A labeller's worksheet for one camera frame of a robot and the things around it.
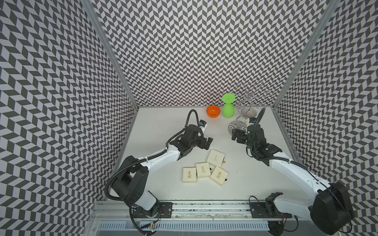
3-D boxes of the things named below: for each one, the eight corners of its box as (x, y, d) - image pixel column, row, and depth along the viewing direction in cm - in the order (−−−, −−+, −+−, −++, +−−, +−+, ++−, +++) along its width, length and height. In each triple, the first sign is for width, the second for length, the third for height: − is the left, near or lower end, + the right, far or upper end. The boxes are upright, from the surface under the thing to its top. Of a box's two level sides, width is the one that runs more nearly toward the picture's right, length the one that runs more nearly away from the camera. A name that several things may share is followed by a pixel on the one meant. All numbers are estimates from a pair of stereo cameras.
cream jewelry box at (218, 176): (209, 179, 84) (209, 177, 82) (215, 167, 88) (215, 165, 86) (222, 186, 81) (222, 185, 79) (227, 174, 86) (228, 172, 84)
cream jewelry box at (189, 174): (182, 182, 82) (181, 181, 80) (182, 168, 87) (182, 166, 85) (196, 182, 82) (196, 181, 80) (196, 168, 87) (196, 166, 85)
